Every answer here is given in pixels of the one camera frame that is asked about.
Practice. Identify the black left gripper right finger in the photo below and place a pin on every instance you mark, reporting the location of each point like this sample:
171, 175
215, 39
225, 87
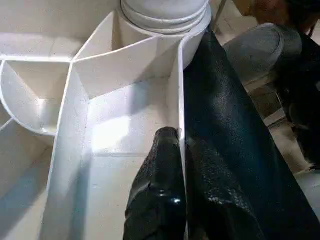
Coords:
215, 205

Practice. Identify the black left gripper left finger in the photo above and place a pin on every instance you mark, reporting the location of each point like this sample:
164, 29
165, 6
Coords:
157, 195

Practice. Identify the white plastic table top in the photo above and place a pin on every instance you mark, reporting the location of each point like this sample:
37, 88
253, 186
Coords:
65, 125

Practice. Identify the white plastic table leg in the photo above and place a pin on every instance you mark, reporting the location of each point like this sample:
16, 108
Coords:
162, 12

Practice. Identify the black work mat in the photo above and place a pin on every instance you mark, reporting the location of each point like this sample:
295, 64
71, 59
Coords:
230, 115

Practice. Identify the brown chair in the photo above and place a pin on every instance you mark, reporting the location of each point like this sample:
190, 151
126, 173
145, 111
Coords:
260, 6

